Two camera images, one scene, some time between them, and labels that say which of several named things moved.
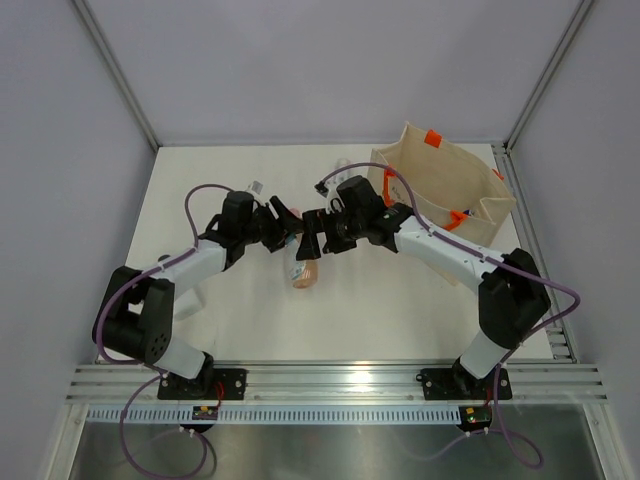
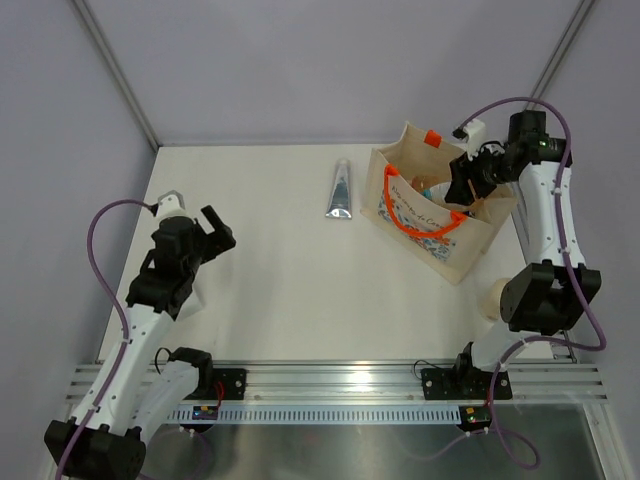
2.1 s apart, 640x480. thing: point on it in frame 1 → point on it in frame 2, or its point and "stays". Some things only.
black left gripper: (278, 230) → (215, 243)
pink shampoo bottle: (302, 273) → (423, 184)
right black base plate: (461, 384) stays
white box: (187, 305) stays
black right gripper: (318, 221) → (464, 177)
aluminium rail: (542, 381) stays
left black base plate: (210, 384) stays
